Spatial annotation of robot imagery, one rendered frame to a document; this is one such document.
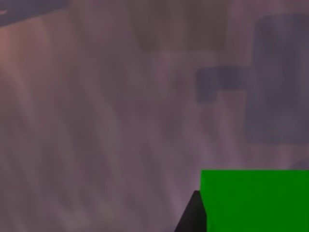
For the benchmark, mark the green block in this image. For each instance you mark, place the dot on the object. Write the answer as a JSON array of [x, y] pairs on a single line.
[[256, 200]]

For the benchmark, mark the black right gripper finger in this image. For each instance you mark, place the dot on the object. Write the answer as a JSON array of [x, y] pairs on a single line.
[[194, 215]]

